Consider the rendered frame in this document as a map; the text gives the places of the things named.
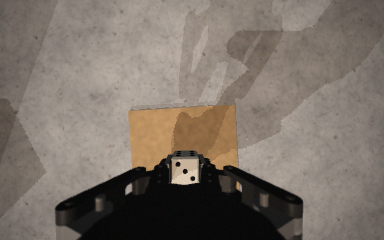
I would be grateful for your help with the white die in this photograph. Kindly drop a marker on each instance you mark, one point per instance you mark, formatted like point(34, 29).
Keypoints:
point(185, 167)

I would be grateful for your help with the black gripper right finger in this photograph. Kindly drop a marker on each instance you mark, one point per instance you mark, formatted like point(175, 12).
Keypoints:
point(284, 209)

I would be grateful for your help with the tan flat mat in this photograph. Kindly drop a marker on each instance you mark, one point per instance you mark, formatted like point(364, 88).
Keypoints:
point(210, 130)

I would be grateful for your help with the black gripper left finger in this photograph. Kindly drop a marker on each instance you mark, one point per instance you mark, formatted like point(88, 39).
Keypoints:
point(75, 215)

